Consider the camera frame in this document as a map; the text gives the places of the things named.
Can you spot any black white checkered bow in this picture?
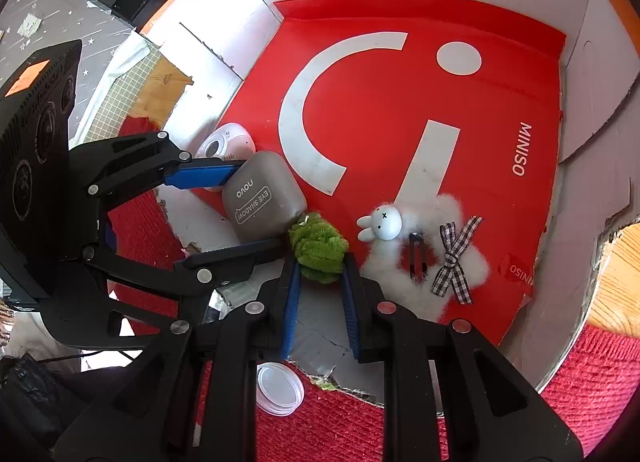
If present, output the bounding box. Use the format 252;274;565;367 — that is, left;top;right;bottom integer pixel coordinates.
431;215;485;305

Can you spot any black hair clip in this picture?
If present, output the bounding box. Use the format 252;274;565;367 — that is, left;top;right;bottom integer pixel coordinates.
407;231;430;283

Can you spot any white fluffy bunny pouch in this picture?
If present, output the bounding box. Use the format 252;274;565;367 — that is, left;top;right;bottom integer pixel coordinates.
360;192;491;308

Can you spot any white grid-pattern sheet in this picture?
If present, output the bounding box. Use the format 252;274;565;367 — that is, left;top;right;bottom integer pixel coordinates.
75;32;163;143

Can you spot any grey star-print floor mat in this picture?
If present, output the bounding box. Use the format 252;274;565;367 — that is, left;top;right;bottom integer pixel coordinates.
0;0;136;143

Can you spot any dark cloth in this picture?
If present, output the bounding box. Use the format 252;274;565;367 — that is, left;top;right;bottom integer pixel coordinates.
0;352;101;448

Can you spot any red knitted mat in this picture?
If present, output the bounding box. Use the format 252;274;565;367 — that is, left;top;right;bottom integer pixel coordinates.
102;115;640;462

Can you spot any clear round lid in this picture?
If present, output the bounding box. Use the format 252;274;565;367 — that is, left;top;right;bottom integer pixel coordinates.
256;362;306;417

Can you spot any white bunny hair clip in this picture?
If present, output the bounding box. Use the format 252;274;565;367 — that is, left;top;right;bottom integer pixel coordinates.
356;205;403;243

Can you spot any grey rounded makeup case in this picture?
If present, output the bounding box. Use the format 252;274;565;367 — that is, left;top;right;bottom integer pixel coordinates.
221;151;308;244

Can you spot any red paper bag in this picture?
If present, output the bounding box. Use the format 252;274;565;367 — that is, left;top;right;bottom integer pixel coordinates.
197;0;568;348

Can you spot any green plush toy front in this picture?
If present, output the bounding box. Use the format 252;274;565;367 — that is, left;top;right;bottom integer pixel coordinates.
287;211;351;285

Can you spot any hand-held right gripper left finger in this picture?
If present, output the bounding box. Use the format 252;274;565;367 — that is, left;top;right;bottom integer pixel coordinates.
52;258;303;462

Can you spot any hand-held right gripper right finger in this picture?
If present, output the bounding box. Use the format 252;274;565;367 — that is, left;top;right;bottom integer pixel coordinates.
340;252;586;462

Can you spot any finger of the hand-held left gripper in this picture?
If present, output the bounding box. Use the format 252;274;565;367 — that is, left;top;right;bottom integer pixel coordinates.
67;131;247;213
87;237;286;338

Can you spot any pink white round case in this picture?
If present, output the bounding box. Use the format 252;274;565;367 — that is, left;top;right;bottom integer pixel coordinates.
194;122;257;193

